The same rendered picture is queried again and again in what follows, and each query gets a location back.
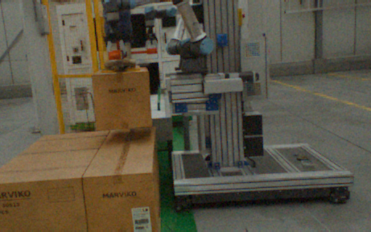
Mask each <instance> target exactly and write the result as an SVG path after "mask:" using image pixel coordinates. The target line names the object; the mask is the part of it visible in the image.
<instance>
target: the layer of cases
mask: <svg viewBox="0 0 371 232"><path fill-rule="evenodd" d="M158 227H159V160H158V151H157V142H156V133H155V127H146V128H136V129H125V130H112V131H110V130H107V131H97V132H86V133H76V134H66V135H44V136H43V137H42V138H40V139H38V140H37V141H36V142H34V143H33V144H32V145H31V146H30V147H28V148H26V149H25V150H24V151H22V152H21V153H19V155H17V156H16V157H15V158H13V159H11V160H10V161H9V162H7V163H6V164H4V166H3V167H1V168H0V232H158Z"/></svg>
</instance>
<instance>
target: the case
mask: <svg viewBox="0 0 371 232"><path fill-rule="evenodd" d="M140 68H141V71H132V72H127V71H126V70H127V68H124V71H119V69H117V70H116V71H115V72H112V73H101V70H100V71H98V72H96V73H94V74H92V75H91V79H92V87H93V103H94V110H95V119H96V126H97V131H111V130H122V129H133V128H143V127H152V121H151V110H150V77H149V71H148V70H147V68H146V67H140Z"/></svg>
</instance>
